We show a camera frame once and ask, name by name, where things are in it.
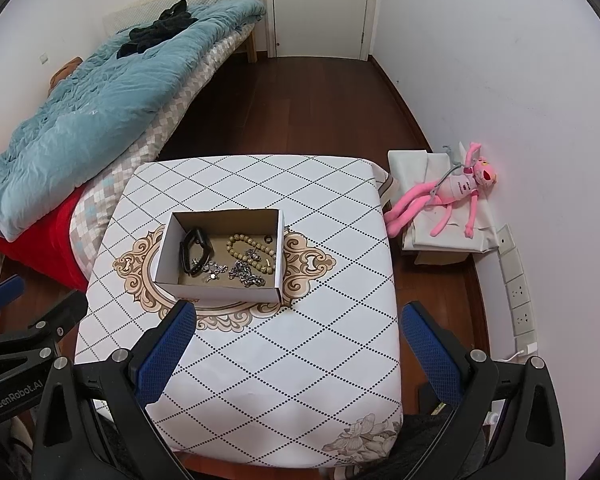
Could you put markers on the bed with blue duvet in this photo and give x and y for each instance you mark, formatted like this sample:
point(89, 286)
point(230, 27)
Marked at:
point(95, 110)

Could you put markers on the dark fuzzy garment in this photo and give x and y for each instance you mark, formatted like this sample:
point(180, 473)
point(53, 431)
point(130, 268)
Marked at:
point(430, 445)

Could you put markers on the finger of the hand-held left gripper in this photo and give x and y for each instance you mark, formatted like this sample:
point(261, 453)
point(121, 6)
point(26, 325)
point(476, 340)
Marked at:
point(65, 310)
point(2, 292)

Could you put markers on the black smartwatch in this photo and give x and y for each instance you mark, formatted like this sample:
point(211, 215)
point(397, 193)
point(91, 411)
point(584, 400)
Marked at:
point(185, 255)

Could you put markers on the white door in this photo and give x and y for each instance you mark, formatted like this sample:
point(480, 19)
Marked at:
point(320, 10)

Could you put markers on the pink plush toy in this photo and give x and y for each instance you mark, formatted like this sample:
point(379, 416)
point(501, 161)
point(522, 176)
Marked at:
point(455, 187)

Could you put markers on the checkered bed sheet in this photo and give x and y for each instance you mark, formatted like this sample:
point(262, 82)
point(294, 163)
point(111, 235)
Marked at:
point(180, 105)

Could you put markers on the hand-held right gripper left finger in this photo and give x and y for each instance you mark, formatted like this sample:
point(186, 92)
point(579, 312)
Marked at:
point(162, 355)

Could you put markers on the red blanket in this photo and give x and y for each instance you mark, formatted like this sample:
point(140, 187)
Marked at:
point(45, 245)

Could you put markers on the brown cardboard box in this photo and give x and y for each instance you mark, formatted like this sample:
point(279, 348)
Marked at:
point(440, 257)

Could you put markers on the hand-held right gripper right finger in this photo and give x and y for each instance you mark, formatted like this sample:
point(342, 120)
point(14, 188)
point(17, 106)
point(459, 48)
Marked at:
point(430, 355)

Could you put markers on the white charger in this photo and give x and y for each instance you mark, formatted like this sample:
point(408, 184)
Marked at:
point(528, 350)

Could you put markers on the black clothing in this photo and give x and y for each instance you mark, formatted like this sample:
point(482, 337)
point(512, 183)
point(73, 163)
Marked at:
point(155, 30)

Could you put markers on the wooden bed frame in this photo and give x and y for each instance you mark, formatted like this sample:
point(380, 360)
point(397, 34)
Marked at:
point(251, 47)

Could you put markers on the table with patterned cloth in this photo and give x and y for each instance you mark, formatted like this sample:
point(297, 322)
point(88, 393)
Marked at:
point(305, 360)

